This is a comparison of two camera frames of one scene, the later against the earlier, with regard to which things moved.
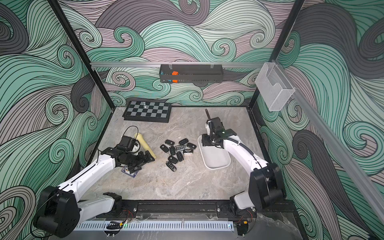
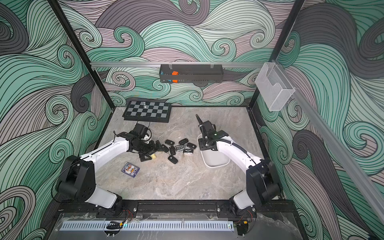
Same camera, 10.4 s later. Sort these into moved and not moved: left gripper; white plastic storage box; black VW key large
Moved: left gripper
Not moved: black VW key large; white plastic storage box
